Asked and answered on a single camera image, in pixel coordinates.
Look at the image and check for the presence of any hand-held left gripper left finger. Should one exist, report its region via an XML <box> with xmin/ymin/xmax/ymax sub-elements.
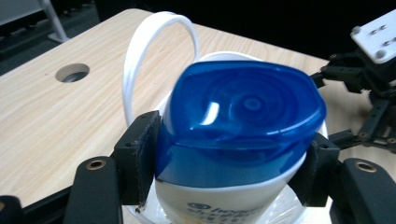
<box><xmin>111</xmin><ymin>109</ymin><xmax>162</xmax><ymax>213</ymax></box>

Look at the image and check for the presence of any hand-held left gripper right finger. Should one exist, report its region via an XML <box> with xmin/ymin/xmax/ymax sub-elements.
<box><xmin>288</xmin><ymin>133</ymin><xmax>341</xmax><ymax>208</ymax></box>

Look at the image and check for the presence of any white shampoo bottle blue cap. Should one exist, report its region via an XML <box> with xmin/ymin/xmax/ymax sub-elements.
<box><xmin>153</xmin><ymin>60</ymin><xmax>328</xmax><ymax>224</ymax></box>

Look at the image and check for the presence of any white plastic basket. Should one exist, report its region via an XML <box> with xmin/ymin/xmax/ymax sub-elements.
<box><xmin>121</xmin><ymin>10</ymin><xmax>331</xmax><ymax>224</ymax></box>

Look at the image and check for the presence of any white metal desk frame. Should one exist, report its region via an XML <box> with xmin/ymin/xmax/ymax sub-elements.
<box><xmin>0</xmin><ymin>0</ymin><xmax>70</xmax><ymax>44</ymax></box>

